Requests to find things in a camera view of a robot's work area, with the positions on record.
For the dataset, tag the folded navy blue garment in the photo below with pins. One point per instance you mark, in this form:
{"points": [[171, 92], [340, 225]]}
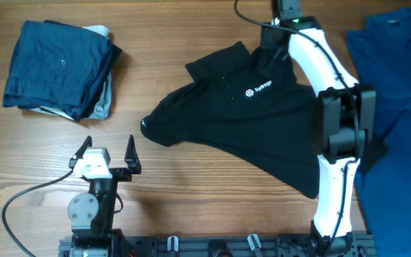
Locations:
{"points": [[59, 66]]}

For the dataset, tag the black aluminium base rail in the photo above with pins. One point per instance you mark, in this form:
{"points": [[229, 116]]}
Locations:
{"points": [[277, 246]]}

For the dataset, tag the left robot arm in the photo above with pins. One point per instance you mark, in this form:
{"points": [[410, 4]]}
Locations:
{"points": [[92, 213]]}

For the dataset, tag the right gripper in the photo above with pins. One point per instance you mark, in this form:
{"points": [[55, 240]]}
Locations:
{"points": [[265, 38]]}

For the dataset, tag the black polo shirt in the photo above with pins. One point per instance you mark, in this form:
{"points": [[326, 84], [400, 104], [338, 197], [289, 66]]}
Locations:
{"points": [[249, 104]]}

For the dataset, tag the blue polo shirt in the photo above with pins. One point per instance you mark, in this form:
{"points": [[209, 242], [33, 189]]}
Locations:
{"points": [[382, 56]]}

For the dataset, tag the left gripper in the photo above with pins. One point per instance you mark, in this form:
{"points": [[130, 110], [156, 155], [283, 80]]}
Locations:
{"points": [[123, 175]]}

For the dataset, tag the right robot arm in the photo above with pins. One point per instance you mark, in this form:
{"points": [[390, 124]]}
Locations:
{"points": [[341, 126]]}

